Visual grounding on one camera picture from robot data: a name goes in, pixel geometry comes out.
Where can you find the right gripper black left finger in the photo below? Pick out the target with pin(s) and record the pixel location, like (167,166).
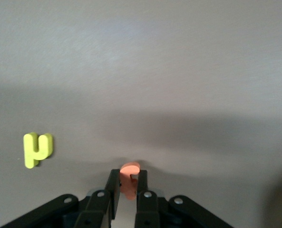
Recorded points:
(112,197)

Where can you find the brown paper table cover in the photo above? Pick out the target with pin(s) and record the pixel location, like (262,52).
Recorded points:
(140,59)

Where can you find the yellow foam letter h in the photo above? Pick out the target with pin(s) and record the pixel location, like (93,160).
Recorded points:
(31,152)

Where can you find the orange foam letter t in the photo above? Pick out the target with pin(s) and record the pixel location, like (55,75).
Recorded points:
(127,180)

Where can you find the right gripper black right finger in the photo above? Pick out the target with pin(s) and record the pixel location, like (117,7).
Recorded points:
(145,206)

